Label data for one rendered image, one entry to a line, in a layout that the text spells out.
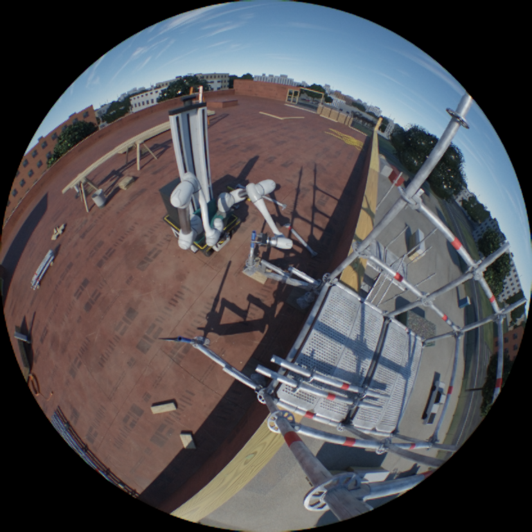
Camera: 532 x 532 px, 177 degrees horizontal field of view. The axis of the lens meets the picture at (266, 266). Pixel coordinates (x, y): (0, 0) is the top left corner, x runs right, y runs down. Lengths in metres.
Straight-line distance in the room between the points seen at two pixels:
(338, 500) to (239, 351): 1.81
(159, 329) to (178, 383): 0.68
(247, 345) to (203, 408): 0.93
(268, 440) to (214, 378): 0.95
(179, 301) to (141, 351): 0.84
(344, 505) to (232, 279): 2.17
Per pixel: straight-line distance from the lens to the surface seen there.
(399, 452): 1.21
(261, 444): 1.53
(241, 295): 2.10
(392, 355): 1.84
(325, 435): 0.95
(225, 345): 2.00
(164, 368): 2.22
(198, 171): 1.92
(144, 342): 2.34
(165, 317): 2.24
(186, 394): 2.18
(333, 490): 0.44
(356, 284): 1.76
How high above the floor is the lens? 2.00
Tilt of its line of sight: 61 degrees down
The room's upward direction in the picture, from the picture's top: 15 degrees clockwise
